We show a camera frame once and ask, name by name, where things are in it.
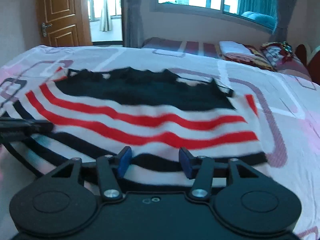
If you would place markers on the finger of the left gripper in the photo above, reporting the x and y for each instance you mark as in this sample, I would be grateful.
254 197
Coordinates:
13 130

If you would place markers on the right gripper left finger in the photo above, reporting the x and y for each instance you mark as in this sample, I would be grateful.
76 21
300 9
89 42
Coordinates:
107 169

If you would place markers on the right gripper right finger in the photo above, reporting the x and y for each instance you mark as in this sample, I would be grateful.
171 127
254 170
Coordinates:
202 170

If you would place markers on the red black white striped sweater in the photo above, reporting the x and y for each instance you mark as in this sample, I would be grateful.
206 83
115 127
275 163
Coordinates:
155 113

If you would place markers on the pink white patterned bedspread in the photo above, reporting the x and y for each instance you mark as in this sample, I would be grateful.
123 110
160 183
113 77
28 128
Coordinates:
283 203

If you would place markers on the brown wooden door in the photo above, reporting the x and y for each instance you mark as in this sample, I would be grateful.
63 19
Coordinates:
64 23

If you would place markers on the red yellow folded blanket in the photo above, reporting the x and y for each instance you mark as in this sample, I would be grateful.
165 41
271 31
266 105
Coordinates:
258 60

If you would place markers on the folded white towel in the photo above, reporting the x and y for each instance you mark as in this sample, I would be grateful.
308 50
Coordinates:
230 48

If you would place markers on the patterned red white pillow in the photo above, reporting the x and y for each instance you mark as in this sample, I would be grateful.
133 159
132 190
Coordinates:
282 58

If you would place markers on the white sheer balcony curtain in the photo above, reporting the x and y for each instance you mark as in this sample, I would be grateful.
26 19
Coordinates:
105 18

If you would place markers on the red heart-shaped headboard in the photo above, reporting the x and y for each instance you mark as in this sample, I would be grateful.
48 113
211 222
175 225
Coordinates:
311 61

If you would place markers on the grey curtain left of window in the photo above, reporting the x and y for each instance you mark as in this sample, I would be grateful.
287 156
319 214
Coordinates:
132 23

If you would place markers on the grey curtain of window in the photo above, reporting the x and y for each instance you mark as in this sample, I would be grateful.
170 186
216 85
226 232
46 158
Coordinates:
132 23
285 10

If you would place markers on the grey curtain right of window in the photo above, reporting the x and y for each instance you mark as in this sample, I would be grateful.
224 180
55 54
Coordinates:
285 10

